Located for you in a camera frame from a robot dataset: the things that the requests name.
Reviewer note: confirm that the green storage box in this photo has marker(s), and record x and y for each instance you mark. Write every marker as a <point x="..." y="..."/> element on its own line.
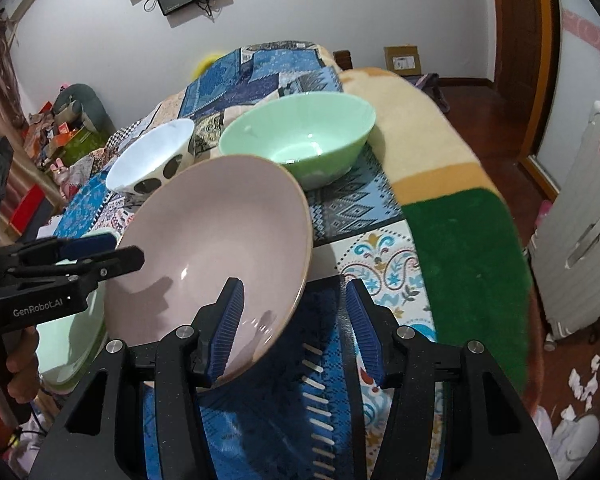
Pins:
<point x="82" y="145"/>

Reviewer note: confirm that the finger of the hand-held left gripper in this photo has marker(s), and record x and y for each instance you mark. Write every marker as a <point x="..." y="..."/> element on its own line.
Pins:
<point x="122" y="260"/>
<point x="90" y="245"/>

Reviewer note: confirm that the pink wall sticker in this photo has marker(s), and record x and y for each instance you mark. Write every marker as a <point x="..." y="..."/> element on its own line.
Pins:
<point x="587" y="30"/>

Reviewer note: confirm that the wooden door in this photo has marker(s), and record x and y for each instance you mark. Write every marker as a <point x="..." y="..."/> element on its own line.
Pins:
<point x="522" y="60"/>

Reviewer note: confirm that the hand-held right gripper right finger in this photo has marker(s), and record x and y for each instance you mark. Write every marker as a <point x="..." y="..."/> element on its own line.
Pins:
<point x="365" y="335"/>

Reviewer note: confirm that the red box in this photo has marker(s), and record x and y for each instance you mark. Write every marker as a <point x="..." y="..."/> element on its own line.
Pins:
<point x="30" y="210"/>

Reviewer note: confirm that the green bowl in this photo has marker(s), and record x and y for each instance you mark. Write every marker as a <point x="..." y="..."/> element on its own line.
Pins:
<point x="300" y="130"/>

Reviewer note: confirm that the pile of assorted clutter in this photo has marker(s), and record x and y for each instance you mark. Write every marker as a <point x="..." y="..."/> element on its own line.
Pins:
<point x="50" y="125"/>

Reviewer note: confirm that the pink bowl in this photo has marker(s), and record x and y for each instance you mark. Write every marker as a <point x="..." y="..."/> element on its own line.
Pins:
<point x="205" y="240"/>

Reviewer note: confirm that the cardboard box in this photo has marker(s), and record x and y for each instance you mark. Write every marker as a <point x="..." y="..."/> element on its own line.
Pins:
<point x="404" y="60"/>

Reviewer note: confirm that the yellow foam noodle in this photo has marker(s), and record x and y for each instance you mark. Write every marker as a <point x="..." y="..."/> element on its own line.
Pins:
<point x="205" y="62"/>

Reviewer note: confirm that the person's left hand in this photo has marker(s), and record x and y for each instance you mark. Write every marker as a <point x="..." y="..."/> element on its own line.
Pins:
<point x="25" y="360"/>

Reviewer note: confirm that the white bowl with dark spots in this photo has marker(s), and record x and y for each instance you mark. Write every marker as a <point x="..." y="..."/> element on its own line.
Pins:
<point x="145" y="155"/>

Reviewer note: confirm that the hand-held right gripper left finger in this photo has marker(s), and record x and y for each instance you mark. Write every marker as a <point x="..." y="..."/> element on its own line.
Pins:
<point x="227" y="330"/>

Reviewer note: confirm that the green plate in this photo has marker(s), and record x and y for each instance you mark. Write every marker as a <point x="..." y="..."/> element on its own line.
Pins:
<point x="72" y="340"/>

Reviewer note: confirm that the wooden bed footboard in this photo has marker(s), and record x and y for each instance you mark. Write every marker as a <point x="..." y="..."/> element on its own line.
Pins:
<point x="344" y="59"/>

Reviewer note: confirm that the grey backpack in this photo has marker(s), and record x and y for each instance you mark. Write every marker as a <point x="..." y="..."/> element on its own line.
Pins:
<point x="432" y="90"/>

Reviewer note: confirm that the white cloth on floor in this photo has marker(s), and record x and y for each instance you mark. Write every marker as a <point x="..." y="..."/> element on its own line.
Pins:
<point x="575" y="432"/>

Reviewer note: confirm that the white paper scraps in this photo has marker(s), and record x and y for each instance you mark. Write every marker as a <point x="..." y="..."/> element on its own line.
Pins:
<point x="582" y="377"/>

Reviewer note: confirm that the pink bunny toy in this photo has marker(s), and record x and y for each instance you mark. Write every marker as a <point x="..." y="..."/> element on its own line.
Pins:
<point x="62" y="175"/>

